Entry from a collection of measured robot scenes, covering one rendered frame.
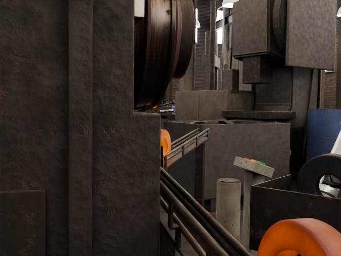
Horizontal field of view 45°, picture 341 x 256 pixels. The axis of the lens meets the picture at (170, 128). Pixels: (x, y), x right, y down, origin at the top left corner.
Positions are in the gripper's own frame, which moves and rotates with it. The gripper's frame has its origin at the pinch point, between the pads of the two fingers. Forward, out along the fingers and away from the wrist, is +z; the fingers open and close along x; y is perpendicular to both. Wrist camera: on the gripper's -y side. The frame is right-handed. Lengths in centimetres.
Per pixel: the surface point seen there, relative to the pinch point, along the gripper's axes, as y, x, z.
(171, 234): -17.8, -22.0, 27.6
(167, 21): 34, -38, 23
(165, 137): 15, -86, -41
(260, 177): 7, -67, -97
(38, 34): 14, -35, 59
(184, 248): -19.4, -16.0, 30.8
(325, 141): 72, -117, -331
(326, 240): -12, 18, 56
